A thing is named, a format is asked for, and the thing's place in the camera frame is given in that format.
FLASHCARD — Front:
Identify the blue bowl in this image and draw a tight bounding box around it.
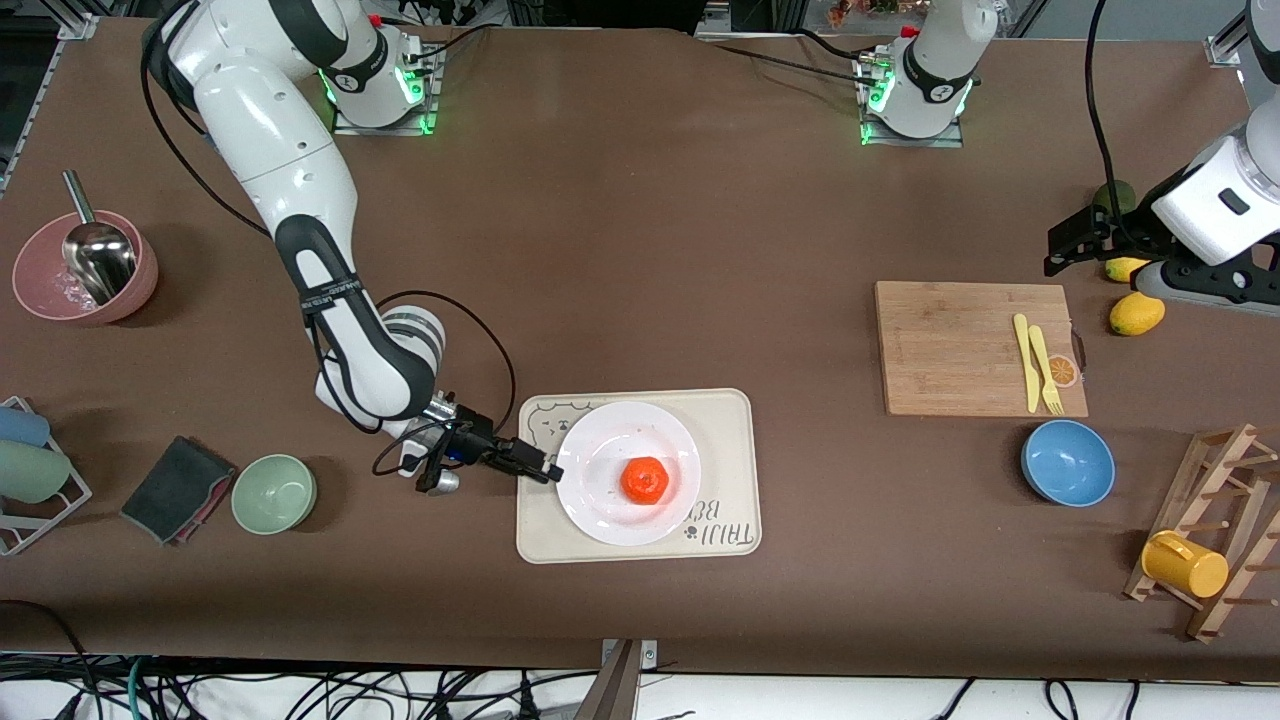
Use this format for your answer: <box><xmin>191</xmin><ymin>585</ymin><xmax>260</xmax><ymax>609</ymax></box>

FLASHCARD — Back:
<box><xmin>1021</xmin><ymin>420</ymin><xmax>1117</xmax><ymax>508</ymax></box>

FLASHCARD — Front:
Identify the grey camera stand pole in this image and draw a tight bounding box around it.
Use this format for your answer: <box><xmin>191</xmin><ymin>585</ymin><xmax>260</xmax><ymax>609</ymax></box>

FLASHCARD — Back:
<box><xmin>573</xmin><ymin>642</ymin><xmax>643</xmax><ymax>720</ymax></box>

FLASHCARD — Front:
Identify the wooden cutting board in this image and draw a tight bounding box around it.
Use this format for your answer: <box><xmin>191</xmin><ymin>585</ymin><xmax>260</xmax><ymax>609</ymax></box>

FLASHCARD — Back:
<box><xmin>875</xmin><ymin>281</ymin><xmax>1090</xmax><ymax>418</ymax></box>

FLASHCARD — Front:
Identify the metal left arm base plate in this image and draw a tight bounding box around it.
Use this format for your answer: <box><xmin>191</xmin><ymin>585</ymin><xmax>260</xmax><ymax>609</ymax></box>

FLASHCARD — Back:
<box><xmin>858</xmin><ymin>55</ymin><xmax>966</xmax><ymax>149</ymax></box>

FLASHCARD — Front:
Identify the yellow plastic fork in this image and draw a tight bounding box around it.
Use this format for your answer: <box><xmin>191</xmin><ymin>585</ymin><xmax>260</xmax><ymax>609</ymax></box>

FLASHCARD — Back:
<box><xmin>1028</xmin><ymin>325</ymin><xmax>1065</xmax><ymax>416</ymax></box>

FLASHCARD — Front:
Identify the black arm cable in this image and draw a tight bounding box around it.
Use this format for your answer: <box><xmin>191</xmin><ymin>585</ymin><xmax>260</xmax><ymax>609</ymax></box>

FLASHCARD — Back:
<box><xmin>1085</xmin><ymin>0</ymin><xmax>1133</xmax><ymax>253</ymax></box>
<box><xmin>140</xmin><ymin>0</ymin><xmax>518</xmax><ymax>479</ymax></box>

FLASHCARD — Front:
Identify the dark grey folded cloth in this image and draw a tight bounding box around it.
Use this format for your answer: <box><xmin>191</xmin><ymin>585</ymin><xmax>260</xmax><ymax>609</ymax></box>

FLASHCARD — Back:
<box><xmin>121</xmin><ymin>436</ymin><xmax>233</xmax><ymax>543</ymax></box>

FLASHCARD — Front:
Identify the light blue cup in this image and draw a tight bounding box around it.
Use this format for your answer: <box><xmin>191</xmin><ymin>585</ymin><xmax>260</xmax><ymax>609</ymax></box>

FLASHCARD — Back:
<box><xmin>0</xmin><ymin>406</ymin><xmax>51</xmax><ymax>449</ymax></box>

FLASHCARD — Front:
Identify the pale green cup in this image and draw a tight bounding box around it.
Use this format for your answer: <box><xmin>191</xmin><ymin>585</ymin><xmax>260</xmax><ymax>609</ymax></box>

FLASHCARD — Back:
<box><xmin>0</xmin><ymin>440</ymin><xmax>73</xmax><ymax>505</ymax></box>

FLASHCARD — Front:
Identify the yellow plastic knife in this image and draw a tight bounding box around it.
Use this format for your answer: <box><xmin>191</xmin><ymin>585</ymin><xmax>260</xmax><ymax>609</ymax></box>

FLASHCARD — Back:
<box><xmin>1013</xmin><ymin>314</ymin><xmax>1042</xmax><ymax>414</ymax></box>

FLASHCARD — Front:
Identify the metal scoop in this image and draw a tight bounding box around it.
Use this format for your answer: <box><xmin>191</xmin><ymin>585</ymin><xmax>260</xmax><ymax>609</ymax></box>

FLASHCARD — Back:
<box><xmin>62</xmin><ymin>170</ymin><xmax>138</xmax><ymax>306</ymax></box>

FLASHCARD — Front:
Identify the metal table edge bracket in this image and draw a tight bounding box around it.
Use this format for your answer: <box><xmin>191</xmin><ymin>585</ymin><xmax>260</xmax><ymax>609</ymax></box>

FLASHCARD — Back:
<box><xmin>601</xmin><ymin>640</ymin><xmax>658</xmax><ymax>673</ymax></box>

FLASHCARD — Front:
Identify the pale green bowl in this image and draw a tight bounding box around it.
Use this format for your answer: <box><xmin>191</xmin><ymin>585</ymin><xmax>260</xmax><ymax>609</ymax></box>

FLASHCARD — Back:
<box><xmin>231</xmin><ymin>454</ymin><xmax>318</xmax><ymax>536</ymax></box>

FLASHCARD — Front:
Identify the wooden mug rack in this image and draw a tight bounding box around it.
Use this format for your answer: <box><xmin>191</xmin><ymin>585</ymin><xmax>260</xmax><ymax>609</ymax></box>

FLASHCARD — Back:
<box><xmin>1123</xmin><ymin>423</ymin><xmax>1280</xmax><ymax>643</ymax></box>

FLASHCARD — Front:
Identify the white round plate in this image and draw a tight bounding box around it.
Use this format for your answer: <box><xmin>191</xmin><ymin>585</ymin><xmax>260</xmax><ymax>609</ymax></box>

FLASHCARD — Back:
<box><xmin>556</xmin><ymin>401</ymin><xmax>701</xmax><ymax>547</ymax></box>

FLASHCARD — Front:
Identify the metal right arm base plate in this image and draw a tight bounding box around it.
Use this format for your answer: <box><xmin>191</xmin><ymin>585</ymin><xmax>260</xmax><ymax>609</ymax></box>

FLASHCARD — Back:
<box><xmin>333</xmin><ymin>40</ymin><xmax>442</xmax><ymax>136</ymax></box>

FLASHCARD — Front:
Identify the black base power cable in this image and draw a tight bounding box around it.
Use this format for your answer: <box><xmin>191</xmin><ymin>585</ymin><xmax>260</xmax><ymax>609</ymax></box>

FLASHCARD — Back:
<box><xmin>700</xmin><ymin>30</ymin><xmax>886</xmax><ymax>91</ymax></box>

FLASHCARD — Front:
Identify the orange fruit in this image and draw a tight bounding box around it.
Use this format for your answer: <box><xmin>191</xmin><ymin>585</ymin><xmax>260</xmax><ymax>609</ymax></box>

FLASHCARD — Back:
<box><xmin>620</xmin><ymin>457</ymin><xmax>671</xmax><ymax>505</ymax></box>

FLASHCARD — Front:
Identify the pink bowl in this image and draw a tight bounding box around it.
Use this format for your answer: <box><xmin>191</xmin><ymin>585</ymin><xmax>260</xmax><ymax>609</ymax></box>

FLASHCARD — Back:
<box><xmin>12</xmin><ymin>210</ymin><xmax>159</xmax><ymax>324</ymax></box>

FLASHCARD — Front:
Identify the cream tray with bear print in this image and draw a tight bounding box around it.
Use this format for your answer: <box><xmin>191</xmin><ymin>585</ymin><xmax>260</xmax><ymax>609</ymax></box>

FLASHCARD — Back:
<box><xmin>516</xmin><ymin>388</ymin><xmax>763</xmax><ymax>565</ymax></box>

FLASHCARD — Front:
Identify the aluminium frame profile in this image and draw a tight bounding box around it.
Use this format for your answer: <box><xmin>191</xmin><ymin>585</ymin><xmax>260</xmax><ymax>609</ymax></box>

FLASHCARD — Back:
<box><xmin>1205</xmin><ymin>0</ymin><xmax>1263</xmax><ymax>67</ymax></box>
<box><xmin>0</xmin><ymin>12</ymin><xmax>99</xmax><ymax>191</ymax></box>

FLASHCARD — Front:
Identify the white wire rack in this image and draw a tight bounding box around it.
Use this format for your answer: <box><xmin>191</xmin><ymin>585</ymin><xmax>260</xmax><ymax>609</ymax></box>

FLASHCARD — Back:
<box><xmin>0</xmin><ymin>396</ymin><xmax>93</xmax><ymax>557</ymax></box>

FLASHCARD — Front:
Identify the pink folded cloth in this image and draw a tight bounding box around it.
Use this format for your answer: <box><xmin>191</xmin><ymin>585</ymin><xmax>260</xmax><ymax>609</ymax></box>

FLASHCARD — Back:
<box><xmin>168</xmin><ymin>470</ymin><xmax>239</xmax><ymax>547</ymax></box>

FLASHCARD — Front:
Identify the yellow mango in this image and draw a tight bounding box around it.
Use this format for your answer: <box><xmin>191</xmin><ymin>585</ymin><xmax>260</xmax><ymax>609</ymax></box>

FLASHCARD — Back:
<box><xmin>1109</xmin><ymin>293</ymin><xmax>1167</xmax><ymax>337</ymax></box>

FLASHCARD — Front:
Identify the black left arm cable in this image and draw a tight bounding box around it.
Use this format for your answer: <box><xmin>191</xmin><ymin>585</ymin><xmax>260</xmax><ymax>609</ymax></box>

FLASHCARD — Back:
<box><xmin>1085</xmin><ymin>0</ymin><xmax>1133</xmax><ymax>253</ymax></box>

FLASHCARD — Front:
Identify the yellow mug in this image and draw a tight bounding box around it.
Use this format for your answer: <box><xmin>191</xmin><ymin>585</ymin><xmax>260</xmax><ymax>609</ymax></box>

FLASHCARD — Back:
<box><xmin>1141</xmin><ymin>530</ymin><xmax>1230</xmax><ymax>599</ymax></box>

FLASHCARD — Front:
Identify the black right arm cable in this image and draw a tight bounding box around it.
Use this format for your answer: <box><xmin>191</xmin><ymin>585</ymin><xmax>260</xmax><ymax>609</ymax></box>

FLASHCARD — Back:
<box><xmin>140</xmin><ymin>0</ymin><xmax>518</xmax><ymax>479</ymax></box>

